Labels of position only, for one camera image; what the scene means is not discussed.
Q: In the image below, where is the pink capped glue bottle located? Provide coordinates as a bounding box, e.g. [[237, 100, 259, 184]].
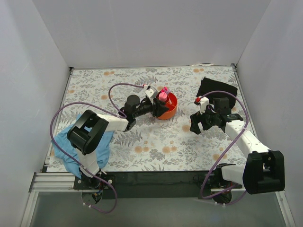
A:
[[158, 92, 168, 102]]

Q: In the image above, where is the orange round divided organizer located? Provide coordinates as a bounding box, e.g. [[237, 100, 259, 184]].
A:
[[157, 92, 178, 120]]

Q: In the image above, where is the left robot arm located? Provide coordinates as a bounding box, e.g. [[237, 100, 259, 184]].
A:
[[67, 95, 169, 189]]

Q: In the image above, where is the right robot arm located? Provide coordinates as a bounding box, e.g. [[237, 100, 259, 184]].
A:
[[190, 96, 285, 194]]

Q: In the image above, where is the black folded cloth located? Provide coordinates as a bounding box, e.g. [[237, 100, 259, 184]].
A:
[[196, 78, 238, 109]]

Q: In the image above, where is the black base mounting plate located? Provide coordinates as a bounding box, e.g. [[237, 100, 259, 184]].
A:
[[73, 171, 242, 199]]

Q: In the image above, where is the light blue cloth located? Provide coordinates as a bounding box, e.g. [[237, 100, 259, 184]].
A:
[[52, 124, 114, 178]]

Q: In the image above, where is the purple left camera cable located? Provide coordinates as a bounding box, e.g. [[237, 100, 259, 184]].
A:
[[50, 83, 149, 213]]

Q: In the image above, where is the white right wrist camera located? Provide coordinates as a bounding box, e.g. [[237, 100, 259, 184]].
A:
[[194, 96, 209, 114]]

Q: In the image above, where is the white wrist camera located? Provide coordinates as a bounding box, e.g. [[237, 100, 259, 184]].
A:
[[145, 86, 159, 99], [194, 96, 209, 114]]

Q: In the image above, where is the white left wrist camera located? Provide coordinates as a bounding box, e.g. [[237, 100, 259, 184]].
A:
[[145, 86, 159, 99]]

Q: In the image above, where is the aluminium front rail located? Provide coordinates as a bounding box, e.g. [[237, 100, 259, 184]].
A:
[[29, 171, 285, 192]]

